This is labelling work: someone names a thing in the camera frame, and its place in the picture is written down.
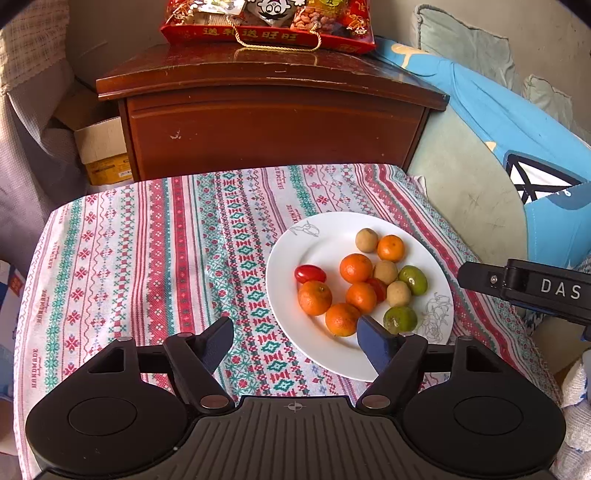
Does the dark wooden cabinet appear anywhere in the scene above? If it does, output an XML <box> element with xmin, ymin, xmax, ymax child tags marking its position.
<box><xmin>96</xmin><ymin>44</ymin><xmax>450</xmax><ymax>182</ymax></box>

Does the patterned woven tablecloth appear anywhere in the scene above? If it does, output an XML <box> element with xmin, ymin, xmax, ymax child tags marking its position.
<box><xmin>14</xmin><ymin>161</ymin><xmax>565</xmax><ymax>480</ymax></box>

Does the red snack gift box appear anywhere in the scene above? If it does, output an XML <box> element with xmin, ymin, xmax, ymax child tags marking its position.
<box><xmin>160</xmin><ymin>0</ymin><xmax>377</xmax><ymax>56</ymax></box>

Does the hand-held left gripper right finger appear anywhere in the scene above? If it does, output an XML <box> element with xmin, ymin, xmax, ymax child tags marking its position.
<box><xmin>356</xmin><ymin>315</ymin><xmax>504</xmax><ymax>414</ymax></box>

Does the white round plate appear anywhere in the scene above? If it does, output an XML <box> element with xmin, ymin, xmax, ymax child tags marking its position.
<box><xmin>265</xmin><ymin>211</ymin><xmax>455</xmax><ymax>383</ymax></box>

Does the blue printed blanket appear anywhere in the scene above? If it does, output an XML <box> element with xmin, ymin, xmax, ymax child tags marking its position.
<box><xmin>374</xmin><ymin>37</ymin><xmax>591</xmax><ymax>274</ymax></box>

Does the brown round fruit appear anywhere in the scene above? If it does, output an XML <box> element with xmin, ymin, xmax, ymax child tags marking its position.
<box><xmin>355</xmin><ymin>228</ymin><xmax>379</xmax><ymax>253</ymax></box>
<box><xmin>373</xmin><ymin>260</ymin><xmax>399</xmax><ymax>285</ymax></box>
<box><xmin>386</xmin><ymin>281</ymin><xmax>412</xmax><ymax>308</ymax></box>

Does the green lime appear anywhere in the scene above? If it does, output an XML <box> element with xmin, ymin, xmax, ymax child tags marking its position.
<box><xmin>383</xmin><ymin>306</ymin><xmax>419</xmax><ymax>335</ymax></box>
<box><xmin>398</xmin><ymin>265</ymin><xmax>428</xmax><ymax>296</ymax></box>

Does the large red tomato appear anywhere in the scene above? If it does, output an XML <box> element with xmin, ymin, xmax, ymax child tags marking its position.
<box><xmin>294</xmin><ymin>264</ymin><xmax>327</xmax><ymax>284</ymax></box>

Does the orange mandarin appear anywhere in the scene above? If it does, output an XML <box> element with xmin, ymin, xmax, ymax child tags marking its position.
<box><xmin>298</xmin><ymin>281</ymin><xmax>333</xmax><ymax>317</ymax></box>
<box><xmin>377</xmin><ymin>234</ymin><xmax>406</xmax><ymax>263</ymax></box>
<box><xmin>339</xmin><ymin>253</ymin><xmax>374</xmax><ymax>284</ymax></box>
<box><xmin>345</xmin><ymin>282</ymin><xmax>378</xmax><ymax>315</ymax></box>
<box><xmin>325</xmin><ymin>302</ymin><xmax>361</xmax><ymax>337</ymax></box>

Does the blue and white carton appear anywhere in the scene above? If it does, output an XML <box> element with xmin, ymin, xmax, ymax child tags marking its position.
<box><xmin>0</xmin><ymin>261</ymin><xmax>27</xmax><ymax>365</ymax></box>

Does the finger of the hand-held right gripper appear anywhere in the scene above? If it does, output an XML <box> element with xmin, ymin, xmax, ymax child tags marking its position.
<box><xmin>458</xmin><ymin>261</ymin><xmax>507</xmax><ymax>296</ymax></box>

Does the grey checkered cloth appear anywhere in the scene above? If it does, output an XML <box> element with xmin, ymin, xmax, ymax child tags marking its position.
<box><xmin>0</xmin><ymin>0</ymin><xmax>88</xmax><ymax>266</ymax></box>

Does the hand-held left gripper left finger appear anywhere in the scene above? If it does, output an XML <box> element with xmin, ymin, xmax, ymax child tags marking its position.
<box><xmin>88</xmin><ymin>316</ymin><xmax>236</xmax><ymax>414</ymax></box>

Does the pale green bed sheet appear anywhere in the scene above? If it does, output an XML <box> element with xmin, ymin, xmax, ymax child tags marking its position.
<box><xmin>409</xmin><ymin>111</ymin><xmax>530</xmax><ymax>274</ymax></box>

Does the open cardboard box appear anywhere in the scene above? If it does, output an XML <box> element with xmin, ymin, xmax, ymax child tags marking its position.
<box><xmin>55</xmin><ymin>83</ymin><xmax>136</xmax><ymax>186</ymax></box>

